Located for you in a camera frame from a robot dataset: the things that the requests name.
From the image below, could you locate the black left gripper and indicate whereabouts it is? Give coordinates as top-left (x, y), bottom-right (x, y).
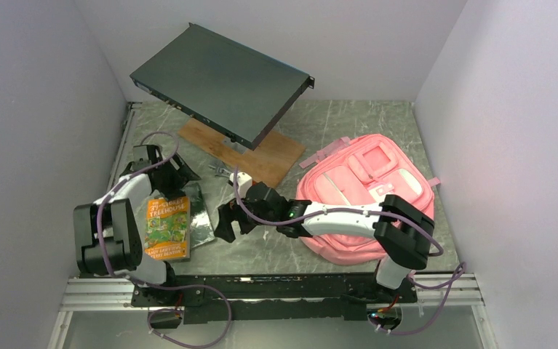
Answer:
top-left (154, 152), bottom-right (199, 201)

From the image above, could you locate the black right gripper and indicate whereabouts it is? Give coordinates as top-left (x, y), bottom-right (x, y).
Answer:
top-left (214, 196), bottom-right (278, 243)

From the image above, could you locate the orange treehouse book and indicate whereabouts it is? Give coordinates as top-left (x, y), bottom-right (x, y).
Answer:
top-left (144, 196), bottom-right (191, 261)

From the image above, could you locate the pink student backpack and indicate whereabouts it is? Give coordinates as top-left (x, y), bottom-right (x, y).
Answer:
top-left (295, 134), bottom-right (442, 267)

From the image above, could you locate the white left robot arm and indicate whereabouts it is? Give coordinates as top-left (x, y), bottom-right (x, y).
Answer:
top-left (73, 145), bottom-right (200, 305)

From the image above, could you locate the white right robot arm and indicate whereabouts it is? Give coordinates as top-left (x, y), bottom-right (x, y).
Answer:
top-left (214, 180), bottom-right (435, 302)

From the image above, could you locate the brown wooden board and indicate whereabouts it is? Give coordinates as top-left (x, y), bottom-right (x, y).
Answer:
top-left (178, 119), bottom-right (306, 188)

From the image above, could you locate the dark metal rack unit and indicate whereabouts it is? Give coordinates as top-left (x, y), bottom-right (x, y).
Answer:
top-left (130, 23), bottom-right (315, 150)

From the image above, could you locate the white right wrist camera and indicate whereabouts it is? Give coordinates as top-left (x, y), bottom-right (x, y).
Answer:
top-left (229, 172), bottom-right (253, 199)

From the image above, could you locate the orange handled adjustable wrench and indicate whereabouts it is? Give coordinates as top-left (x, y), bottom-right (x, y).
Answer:
top-left (208, 159), bottom-right (233, 179)

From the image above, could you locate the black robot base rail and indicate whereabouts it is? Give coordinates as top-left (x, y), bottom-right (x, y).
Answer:
top-left (131, 272), bottom-right (418, 324)

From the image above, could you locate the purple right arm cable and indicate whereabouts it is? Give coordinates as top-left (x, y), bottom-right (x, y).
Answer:
top-left (232, 167), bottom-right (468, 337)

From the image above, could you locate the aluminium frame rail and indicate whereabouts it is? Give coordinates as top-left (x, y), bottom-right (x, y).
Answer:
top-left (47, 101), bottom-right (487, 349)

